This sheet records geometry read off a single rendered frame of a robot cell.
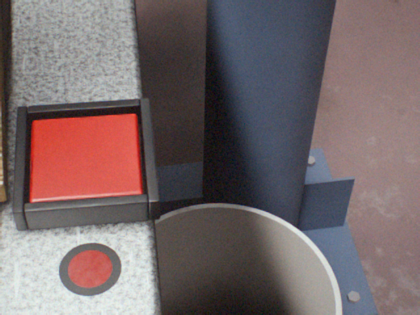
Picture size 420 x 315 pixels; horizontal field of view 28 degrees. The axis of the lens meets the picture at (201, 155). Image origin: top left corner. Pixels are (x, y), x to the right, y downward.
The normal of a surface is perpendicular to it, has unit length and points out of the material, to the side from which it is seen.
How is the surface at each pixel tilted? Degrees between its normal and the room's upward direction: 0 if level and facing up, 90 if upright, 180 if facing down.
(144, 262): 0
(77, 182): 0
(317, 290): 87
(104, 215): 90
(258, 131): 90
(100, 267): 0
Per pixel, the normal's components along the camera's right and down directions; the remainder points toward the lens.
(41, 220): 0.11, 0.76
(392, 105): 0.02, -0.65
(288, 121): 0.39, 0.71
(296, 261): -0.75, 0.46
